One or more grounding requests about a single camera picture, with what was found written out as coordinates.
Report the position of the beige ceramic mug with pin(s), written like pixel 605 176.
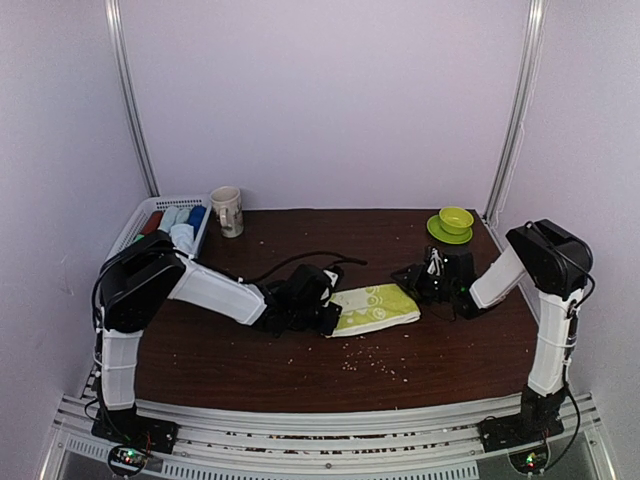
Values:
pixel 227 205

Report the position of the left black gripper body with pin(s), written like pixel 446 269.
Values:
pixel 326 326

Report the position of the yellow green patterned towel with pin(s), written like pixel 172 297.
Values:
pixel 371 309

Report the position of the rolled dark blue towel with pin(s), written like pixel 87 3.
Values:
pixel 196 217

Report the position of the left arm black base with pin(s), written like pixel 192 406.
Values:
pixel 143 433

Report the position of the rolled brown towel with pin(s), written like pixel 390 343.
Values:
pixel 152 223

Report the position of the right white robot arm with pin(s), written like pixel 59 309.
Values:
pixel 558 265

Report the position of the rolled pale teal towel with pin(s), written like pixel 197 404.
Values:
pixel 182 216

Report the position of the right aluminium frame post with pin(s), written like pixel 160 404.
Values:
pixel 515 126

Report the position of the white plastic basket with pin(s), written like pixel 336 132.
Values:
pixel 148 206

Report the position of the left aluminium frame post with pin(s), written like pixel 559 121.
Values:
pixel 118 41

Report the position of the green cup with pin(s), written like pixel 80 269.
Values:
pixel 455 220

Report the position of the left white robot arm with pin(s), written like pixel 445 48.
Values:
pixel 134 284

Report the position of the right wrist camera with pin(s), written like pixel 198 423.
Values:
pixel 434 262

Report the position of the light blue towel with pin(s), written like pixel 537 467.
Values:
pixel 168 219
pixel 182 236

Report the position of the aluminium front rail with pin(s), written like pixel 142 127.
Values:
pixel 439 442

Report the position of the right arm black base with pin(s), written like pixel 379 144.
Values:
pixel 509 432

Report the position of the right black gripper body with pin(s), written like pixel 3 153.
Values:
pixel 433 290

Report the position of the rolled light blue towel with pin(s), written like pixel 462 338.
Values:
pixel 168 219

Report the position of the aluminium frame post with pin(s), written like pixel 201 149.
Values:
pixel 118 41
pixel 515 126

